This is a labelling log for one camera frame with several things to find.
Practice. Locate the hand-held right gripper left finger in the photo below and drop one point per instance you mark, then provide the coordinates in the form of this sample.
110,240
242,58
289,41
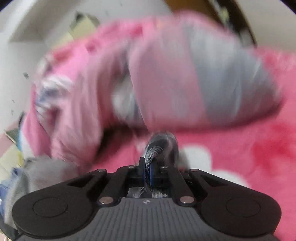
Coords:
146,172

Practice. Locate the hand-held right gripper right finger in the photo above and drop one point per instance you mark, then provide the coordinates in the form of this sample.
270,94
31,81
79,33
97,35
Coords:
153,173

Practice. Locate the black white plaid shirt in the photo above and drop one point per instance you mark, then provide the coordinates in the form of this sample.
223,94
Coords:
161,143

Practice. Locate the pink floral bed blanket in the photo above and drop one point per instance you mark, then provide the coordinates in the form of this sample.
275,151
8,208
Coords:
231,150

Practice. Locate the pink grey quilt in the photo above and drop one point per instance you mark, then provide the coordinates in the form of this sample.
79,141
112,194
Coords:
161,81

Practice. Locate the grey garment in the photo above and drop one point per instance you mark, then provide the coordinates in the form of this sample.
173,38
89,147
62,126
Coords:
39,176

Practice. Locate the cream wardrobe cabinet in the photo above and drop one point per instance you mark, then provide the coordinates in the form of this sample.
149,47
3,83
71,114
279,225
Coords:
81,30

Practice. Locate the wooden door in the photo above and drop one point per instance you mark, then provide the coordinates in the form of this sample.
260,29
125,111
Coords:
180,4

